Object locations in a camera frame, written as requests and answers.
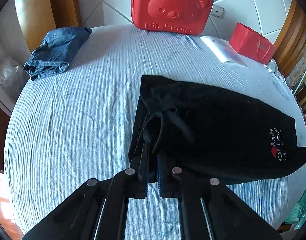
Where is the black t-shirt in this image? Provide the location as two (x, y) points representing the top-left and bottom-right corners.
(128, 75), (306, 184)

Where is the grey plush toy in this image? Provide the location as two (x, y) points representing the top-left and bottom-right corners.
(265, 59), (278, 75)

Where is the white booklet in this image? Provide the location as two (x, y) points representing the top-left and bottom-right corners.
(200, 36), (247, 68)

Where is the folded blue denim garment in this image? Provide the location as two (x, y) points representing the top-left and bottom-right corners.
(23, 27), (92, 81)

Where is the clear plastic bag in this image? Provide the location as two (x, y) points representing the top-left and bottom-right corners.
(0, 56), (25, 100)

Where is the red paper gift bag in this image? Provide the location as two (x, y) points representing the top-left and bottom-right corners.
(229, 22), (277, 65)

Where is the red bear hard case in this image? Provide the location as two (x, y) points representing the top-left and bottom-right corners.
(131, 0), (214, 35)

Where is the white wall socket panel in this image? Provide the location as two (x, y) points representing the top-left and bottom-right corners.
(210, 4), (224, 18)

